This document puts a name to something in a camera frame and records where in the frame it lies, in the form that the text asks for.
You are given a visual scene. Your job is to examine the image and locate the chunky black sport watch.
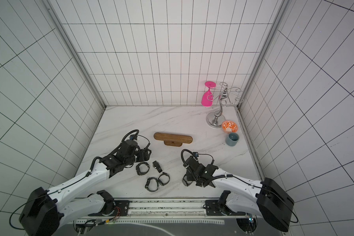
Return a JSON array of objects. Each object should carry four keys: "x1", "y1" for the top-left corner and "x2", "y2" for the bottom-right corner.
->
[{"x1": 136, "y1": 162, "x2": 150, "y2": 176}]

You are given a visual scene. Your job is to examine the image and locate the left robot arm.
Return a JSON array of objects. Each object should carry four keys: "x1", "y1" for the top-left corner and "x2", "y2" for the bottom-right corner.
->
[{"x1": 19, "y1": 129, "x2": 151, "y2": 236}]

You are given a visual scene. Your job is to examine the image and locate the white perforated cable strip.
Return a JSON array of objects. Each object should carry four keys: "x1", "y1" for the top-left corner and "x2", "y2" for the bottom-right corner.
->
[{"x1": 70, "y1": 218, "x2": 225, "y2": 226}]

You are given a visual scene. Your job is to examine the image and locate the chrome wire glass holder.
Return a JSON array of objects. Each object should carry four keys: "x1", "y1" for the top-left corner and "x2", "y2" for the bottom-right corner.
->
[{"x1": 206, "y1": 82, "x2": 244, "y2": 128}]

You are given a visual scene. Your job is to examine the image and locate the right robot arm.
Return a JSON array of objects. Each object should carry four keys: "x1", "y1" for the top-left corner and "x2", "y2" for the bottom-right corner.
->
[{"x1": 181, "y1": 149, "x2": 296, "y2": 233}]

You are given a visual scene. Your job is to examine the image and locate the pink plastic wine glass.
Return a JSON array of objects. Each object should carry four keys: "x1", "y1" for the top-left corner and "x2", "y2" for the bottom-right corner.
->
[{"x1": 201, "y1": 81, "x2": 216, "y2": 107}]

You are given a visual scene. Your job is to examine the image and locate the orange patterned white bowl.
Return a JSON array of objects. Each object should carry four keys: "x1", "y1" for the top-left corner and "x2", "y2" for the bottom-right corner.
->
[{"x1": 221, "y1": 120, "x2": 239, "y2": 133}]

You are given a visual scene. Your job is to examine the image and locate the black rugged digital watch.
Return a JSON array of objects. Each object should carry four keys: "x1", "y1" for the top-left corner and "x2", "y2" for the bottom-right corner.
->
[{"x1": 145, "y1": 177, "x2": 159, "y2": 192}]

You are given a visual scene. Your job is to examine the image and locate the black round analog watch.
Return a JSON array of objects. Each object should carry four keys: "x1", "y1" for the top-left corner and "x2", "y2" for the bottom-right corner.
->
[{"x1": 182, "y1": 174, "x2": 193, "y2": 187}]

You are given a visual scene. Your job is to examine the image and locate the brown wooden watch stand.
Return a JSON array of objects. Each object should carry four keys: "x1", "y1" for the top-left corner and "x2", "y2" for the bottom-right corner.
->
[{"x1": 153, "y1": 132, "x2": 193, "y2": 147}]

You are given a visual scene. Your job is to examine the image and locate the black slim strap watch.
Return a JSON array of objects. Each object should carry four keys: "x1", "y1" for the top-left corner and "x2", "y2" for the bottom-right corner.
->
[{"x1": 158, "y1": 172, "x2": 170, "y2": 186}]

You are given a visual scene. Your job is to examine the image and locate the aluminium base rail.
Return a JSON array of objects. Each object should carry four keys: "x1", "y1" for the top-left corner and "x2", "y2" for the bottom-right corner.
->
[{"x1": 47, "y1": 197, "x2": 287, "y2": 219}]

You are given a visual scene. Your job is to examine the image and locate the small black square watch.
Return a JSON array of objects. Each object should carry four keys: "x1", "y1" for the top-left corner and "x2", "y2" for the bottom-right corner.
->
[{"x1": 152, "y1": 161, "x2": 163, "y2": 173}]

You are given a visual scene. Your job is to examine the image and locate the grey-blue ceramic cup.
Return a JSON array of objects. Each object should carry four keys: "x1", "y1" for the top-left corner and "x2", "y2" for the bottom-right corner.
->
[{"x1": 225, "y1": 132, "x2": 240, "y2": 147}]

